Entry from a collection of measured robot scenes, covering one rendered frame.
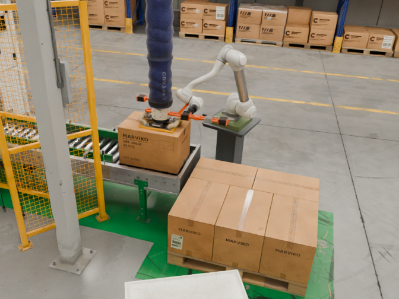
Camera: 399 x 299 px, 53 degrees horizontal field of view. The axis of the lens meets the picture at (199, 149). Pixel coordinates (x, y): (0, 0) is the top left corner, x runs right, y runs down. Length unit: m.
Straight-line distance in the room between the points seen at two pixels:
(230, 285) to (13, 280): 2.14
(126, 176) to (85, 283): 1.02
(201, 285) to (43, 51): 1.74
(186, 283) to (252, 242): 1.22
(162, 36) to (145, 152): 1.09
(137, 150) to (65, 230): 0.98
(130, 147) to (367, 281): 2.44
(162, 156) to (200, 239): 0.88
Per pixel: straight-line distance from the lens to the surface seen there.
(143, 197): 3.94
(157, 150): 3.76
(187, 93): 3.96
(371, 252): 4.23
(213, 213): 3.36
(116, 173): 3.91
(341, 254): 4.09
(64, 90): 3.00
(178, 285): 2.16
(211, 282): 2.18
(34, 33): 2.78
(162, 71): 3.55
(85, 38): 3.37
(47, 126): 3.00
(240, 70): 3.94
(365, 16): 12.12
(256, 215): 3.40
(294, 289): 3.56
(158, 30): 3.44
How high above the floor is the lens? 2.63
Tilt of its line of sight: 29 degrees down
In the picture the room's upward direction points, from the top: 3 degrees clockwise
